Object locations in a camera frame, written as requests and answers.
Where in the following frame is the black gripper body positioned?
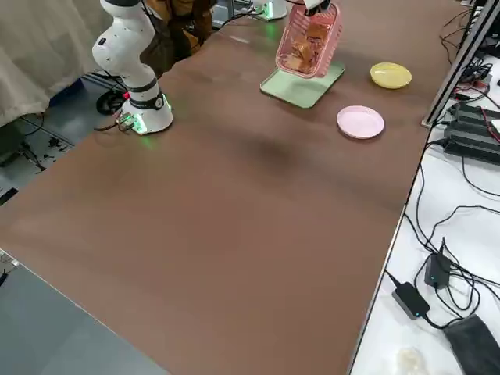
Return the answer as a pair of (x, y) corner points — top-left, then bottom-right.
(301, 0), (334, 19)

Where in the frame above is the small pink plastic basket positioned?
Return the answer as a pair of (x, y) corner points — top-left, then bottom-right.
(275, 3), (344, 79)

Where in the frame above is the green rectangular tray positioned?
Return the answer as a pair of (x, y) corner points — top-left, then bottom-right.
(260, 60), (347, 109)

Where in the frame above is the yellow round plate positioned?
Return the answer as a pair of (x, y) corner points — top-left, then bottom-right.
(370, 61), (413, 91)

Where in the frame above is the pale pinkish white plate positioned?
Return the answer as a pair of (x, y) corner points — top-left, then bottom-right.
(336, 104), (386, 141)

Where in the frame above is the person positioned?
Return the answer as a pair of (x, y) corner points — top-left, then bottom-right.
(140, 0), (220, 75)

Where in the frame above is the black power supply box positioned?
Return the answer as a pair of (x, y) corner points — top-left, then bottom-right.
(448, 102), (500, 138)
(443, 124), (500, 164)

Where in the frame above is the beige curtain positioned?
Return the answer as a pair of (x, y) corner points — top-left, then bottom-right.
(0, 0), (114, 128)

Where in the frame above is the small black power adapter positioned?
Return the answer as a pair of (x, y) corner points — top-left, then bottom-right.
(423, 252), (452, 290)

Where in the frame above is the flat black power adapter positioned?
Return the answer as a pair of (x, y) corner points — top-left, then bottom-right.
(391, 281), (431, 321)

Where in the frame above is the black flat bar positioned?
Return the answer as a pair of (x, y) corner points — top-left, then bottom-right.
(0, 187), (20, 207)

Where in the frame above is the white crumpled wrapper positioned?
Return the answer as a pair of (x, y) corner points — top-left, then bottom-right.
(396, 346), (427, 375)

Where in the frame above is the dark grey pouch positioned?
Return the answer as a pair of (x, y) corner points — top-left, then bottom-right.
(442, 314), (500, 375)

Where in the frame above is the aluminium frame post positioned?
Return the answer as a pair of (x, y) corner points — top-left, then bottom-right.
(420, 0), (500, 128)

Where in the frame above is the black cable coil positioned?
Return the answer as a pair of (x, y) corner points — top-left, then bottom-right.
(96, 87), (127, 116)

